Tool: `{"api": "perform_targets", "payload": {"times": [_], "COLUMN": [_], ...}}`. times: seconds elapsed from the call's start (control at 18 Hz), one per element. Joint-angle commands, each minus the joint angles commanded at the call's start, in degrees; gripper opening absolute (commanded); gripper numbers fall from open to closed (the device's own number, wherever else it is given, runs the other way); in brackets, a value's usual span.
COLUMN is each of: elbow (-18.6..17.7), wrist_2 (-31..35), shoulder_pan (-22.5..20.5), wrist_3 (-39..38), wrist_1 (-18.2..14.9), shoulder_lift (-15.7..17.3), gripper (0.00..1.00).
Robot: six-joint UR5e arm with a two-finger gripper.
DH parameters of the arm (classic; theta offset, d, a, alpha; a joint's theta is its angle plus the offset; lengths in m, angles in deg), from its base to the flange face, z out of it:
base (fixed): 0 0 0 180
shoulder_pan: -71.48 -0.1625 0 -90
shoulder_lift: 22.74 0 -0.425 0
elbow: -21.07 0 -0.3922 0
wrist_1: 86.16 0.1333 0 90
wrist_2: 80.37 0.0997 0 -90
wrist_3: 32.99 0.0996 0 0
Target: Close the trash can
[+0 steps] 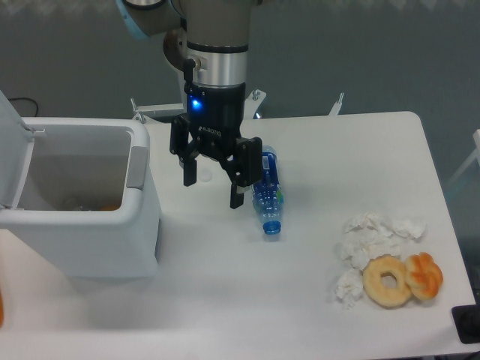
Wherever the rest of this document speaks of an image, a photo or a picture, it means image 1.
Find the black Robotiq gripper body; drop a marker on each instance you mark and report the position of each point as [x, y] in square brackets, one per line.
[218, 112]

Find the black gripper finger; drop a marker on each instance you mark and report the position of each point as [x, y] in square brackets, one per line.
[185, 142]
[244, 169]

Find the white trash can lid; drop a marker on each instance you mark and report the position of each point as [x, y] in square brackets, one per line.
[17, 145]

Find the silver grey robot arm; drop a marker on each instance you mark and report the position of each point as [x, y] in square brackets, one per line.
[207, 41]

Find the white trash can body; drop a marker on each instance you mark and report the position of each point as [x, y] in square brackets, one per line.
[89, 205]

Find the blue plastic water bottle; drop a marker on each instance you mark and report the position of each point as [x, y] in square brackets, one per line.
[267, 195]

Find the crumpled white tissue large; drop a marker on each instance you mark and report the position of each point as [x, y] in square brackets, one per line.
[369, 235]

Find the crumpled white tissue small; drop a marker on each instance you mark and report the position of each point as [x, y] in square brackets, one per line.
[349, 288]

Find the orange glazed twisted bread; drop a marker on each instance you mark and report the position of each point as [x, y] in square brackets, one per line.
[423, 276]

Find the orange object at left edge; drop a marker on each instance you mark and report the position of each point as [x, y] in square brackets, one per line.
[2, 311]

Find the black device at table corner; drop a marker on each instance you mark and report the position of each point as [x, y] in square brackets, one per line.
[466, 320]

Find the plain ring donut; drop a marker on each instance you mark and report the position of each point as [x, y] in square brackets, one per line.
[384, 281]

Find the white metal frame at right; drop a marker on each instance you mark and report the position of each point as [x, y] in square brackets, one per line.
[465, 173]

